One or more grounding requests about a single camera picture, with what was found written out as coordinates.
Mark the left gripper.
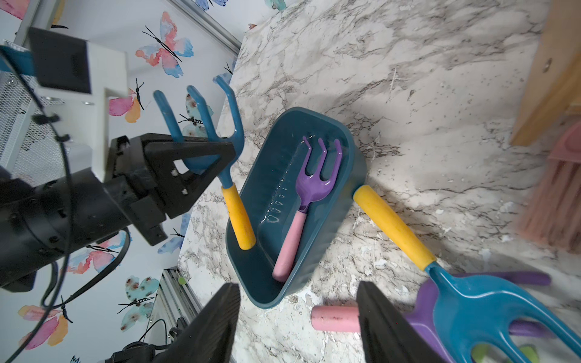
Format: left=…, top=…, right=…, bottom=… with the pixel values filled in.
left=105, top=133, right=216, bottom=246

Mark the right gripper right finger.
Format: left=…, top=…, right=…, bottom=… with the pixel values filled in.
left=356, top=281, right=443, bottom=363

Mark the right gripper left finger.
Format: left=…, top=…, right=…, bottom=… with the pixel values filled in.
left=153, top=283, right=241, bottom=363

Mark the purple rake pink handle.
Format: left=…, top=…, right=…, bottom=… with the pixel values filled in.
left=311, top=272, right=555, bottom=362

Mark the teal rake yellow handle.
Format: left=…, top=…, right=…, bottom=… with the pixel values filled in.
left=353, top=185, right=580, bottom=362

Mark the blue claw rake yellow handle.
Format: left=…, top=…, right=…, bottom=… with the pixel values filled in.
left=154, top=77, right=257, bottom=250

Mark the teal plastic storage box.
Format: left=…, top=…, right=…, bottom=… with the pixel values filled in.
left=225, top=107, right=367, bottom=309

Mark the purple fork pink handle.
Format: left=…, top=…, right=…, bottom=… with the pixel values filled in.
left=272, top=136, right=343, bottom=282

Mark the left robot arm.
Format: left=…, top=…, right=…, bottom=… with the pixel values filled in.
left=1, top=133, right=235, bottom=292

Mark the pink hand brush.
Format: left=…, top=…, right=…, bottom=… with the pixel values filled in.
left=518, top=123, right=580, bottom=254

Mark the wooden shelf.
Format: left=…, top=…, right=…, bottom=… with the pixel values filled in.
left=510, top=0, right=580, bottom=146

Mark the green rake wooden handle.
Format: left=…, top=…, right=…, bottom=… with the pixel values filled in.
left=471, top=343, right=540, bottom=363

